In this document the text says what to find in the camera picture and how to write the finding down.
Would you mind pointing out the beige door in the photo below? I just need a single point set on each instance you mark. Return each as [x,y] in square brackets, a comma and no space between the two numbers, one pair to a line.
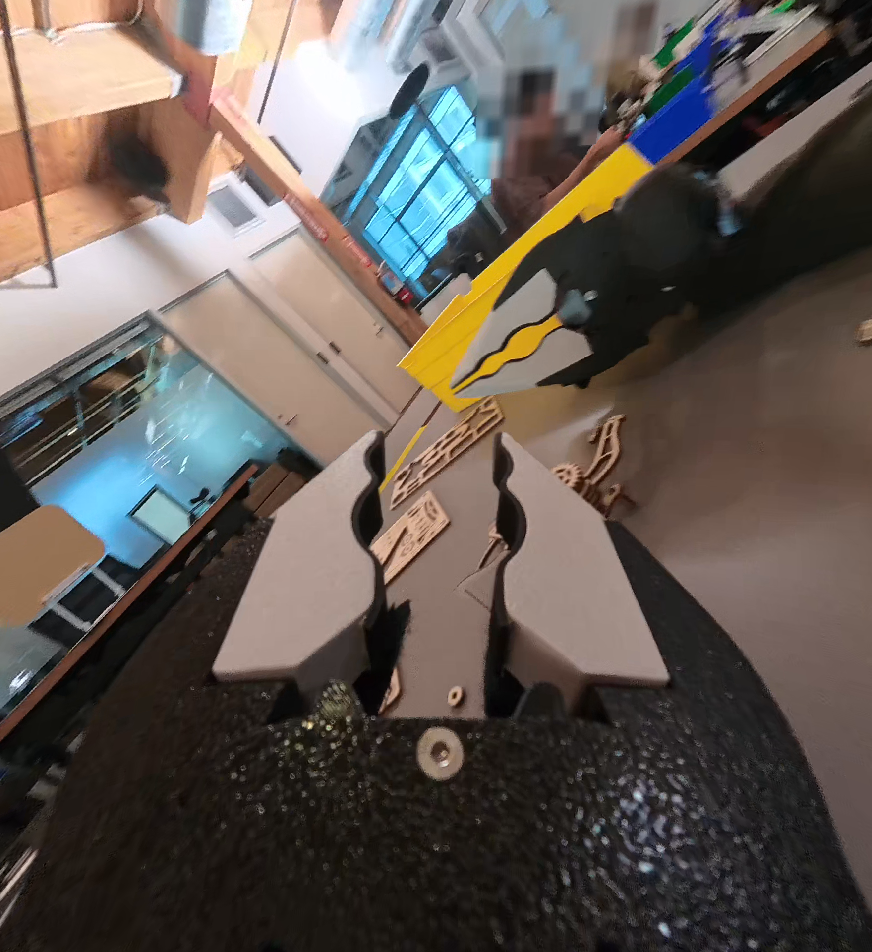
[317,297]
[257,357]

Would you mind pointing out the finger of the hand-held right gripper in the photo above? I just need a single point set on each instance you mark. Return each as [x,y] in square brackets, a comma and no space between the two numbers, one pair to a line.
[540,364]
[517,305]

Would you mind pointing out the wooden parts sheet curved cutout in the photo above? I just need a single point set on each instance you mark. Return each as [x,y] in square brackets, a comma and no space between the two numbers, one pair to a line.
[413,535]

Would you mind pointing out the wooden model frame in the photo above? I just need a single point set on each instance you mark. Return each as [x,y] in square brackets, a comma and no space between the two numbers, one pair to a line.
[607,454]

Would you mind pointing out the red sign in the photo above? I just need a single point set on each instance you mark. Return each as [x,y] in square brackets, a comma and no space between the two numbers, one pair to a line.
[306,216]
[358,251]

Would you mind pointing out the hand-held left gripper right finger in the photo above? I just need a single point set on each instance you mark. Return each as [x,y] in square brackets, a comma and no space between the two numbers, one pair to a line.
[577,595]

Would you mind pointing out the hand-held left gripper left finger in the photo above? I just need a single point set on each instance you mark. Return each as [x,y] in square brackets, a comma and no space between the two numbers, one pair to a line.
[302,595]

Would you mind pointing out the red fire extinguisher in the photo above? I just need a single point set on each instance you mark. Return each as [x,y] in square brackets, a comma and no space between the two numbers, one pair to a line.
[398,286]

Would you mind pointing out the small green plastic bin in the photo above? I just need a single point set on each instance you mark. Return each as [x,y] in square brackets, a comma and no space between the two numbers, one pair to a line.
[674,67]

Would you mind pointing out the desk with brown edge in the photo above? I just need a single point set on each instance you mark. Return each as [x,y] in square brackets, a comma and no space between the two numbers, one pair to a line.
[108,632]

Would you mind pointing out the wall ventilation grille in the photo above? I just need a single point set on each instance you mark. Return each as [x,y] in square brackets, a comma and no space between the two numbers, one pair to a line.
[235,208]

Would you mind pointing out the dark jacket on chair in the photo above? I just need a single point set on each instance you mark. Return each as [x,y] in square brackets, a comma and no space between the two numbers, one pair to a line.
[473,249]

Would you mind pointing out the black floor lamp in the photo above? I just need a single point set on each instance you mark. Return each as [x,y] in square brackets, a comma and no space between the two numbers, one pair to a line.
[410,89]

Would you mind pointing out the yellow plastic bin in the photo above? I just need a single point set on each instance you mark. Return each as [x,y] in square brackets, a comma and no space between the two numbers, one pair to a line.
[555,216]

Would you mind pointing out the large glass window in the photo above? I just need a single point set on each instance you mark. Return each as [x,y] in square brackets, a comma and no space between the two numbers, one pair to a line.
[421,186]

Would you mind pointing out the yellow tape stripe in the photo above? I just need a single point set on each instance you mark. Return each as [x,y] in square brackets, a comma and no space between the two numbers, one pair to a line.
[404,454]

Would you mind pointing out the recycling bin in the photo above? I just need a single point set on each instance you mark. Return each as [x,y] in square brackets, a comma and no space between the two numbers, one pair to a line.
[447,290]

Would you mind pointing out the emptied wooden parts sheet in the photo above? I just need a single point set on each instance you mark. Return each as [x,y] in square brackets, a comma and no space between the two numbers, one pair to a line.
[480,424]

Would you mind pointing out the tan rounded board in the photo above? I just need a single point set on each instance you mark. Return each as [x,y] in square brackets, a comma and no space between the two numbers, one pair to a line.
[27,565]

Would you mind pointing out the brown cardboard boxes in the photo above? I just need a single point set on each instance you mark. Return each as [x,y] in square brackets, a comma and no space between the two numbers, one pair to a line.
[279,487]

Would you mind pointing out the wooden support post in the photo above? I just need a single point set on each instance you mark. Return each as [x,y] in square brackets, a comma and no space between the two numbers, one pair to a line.
[317,223]

